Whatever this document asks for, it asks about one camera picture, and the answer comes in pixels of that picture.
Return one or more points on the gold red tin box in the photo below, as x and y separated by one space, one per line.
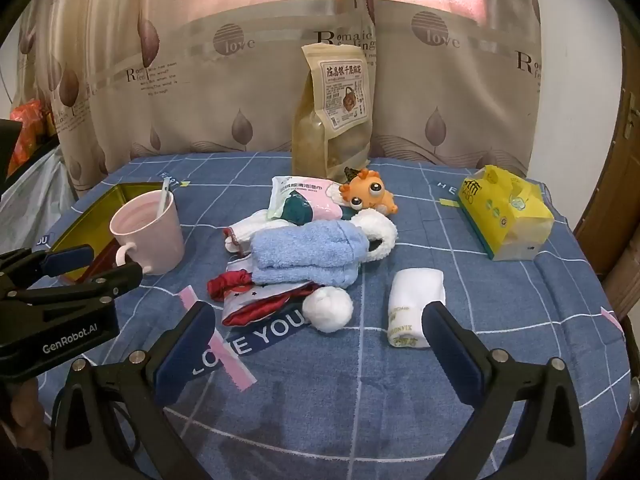
90 225

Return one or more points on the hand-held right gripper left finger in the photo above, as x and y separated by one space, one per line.
185 355

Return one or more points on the clear plastic sheet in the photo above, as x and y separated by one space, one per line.
35 200

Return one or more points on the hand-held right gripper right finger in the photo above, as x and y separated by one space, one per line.
450 355

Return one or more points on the white rolled towel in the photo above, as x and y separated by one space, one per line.
412 300

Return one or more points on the kraft paper snack bag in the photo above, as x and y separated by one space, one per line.
330 125

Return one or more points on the pink white wet wipes pack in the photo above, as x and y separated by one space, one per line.
300 192

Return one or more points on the white spoon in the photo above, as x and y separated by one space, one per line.
164 197

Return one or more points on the pink mug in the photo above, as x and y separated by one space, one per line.
150 245

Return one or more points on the blue checked blanket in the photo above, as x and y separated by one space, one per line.
350 410

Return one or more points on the white fluffy plush cover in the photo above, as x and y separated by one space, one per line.
382 237

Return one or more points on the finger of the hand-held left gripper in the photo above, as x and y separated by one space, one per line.
117 277
65 258

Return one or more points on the yellow tissue pack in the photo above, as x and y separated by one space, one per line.
495 210

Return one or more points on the orange red snack packets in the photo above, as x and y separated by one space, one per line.
30 120

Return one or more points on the brown wooden door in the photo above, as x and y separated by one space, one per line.
620 200

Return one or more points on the orange big-eyed rubber toy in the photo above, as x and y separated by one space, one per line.
367 192

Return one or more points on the beige leaf print curtain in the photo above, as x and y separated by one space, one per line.
225 85

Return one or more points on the white sock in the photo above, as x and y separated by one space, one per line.
245 232

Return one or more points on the red scrunchie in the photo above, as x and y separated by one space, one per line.
222 285

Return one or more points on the light blue towel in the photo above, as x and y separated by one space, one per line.
305 255

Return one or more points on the person's left hand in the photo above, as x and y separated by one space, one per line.
27 412

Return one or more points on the red white printed cloth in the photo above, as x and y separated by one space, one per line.
250 305

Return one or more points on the white pompom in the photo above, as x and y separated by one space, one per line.
327 310

